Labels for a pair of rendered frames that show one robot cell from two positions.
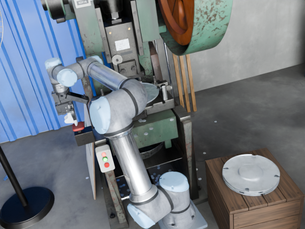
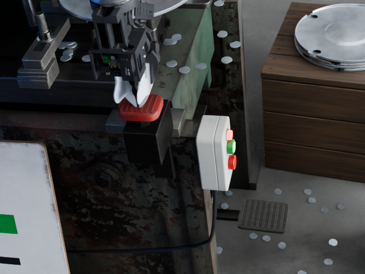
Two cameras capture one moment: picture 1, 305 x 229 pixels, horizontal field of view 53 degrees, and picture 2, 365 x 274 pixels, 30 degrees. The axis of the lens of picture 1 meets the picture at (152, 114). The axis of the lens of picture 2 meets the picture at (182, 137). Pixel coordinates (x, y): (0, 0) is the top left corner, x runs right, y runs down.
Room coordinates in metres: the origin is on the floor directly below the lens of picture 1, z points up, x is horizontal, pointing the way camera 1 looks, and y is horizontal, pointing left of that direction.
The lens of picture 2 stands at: (0.91, 1.14, 1.41)
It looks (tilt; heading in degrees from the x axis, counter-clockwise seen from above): 40 degrees down; 298
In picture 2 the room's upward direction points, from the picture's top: 8 degrees counter-clockwise
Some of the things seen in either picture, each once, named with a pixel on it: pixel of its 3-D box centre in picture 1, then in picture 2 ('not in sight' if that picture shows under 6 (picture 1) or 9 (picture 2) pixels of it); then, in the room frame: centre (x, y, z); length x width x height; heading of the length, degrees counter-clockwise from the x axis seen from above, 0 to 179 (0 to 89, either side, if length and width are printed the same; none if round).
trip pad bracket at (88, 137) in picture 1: (87, 143); (153, 153); (1.39, 0.37, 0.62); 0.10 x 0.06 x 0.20; 101
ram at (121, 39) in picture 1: (121, 47); not in sight; (1.63, 0.10, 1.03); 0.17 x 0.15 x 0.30; 11
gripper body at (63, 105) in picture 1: (63, 101); (119, 33); (1.38, 0.42, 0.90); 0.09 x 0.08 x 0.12; 101
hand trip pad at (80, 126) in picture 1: (79, 131); (143, 120); (1.38, 0.39, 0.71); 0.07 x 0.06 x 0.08; 11
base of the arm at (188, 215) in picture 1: (177, 208); not in sight; (0.94, -0.04, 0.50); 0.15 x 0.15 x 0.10
